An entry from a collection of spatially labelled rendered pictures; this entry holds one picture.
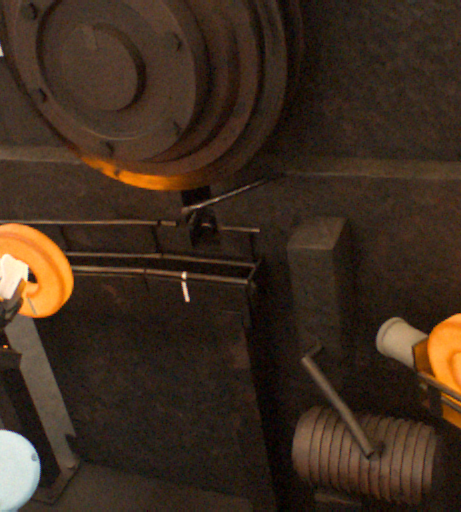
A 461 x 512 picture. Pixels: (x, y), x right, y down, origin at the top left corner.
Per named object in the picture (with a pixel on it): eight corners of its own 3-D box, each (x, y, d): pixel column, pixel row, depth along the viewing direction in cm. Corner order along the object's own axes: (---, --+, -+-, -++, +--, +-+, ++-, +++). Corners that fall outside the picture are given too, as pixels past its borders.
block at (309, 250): (317, 323, 139) (304, 209, 126) (360, 328, 136) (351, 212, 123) (299, 361, 131) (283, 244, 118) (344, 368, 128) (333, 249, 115)
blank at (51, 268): (-28, 226, 120) (-41, 237, 117) (50, 219, 113) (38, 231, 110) (12, 306, 127) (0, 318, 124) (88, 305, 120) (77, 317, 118)
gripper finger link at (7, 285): (25, 233, 113) (-6, 281, 108) (42, 259, 118) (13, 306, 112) (8, 231, 114) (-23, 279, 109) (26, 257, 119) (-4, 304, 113)
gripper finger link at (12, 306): (30, 278, 113) (1, 326, 108) (35, 284, 114) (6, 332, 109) (5, 275, 115) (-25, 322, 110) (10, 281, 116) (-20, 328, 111)
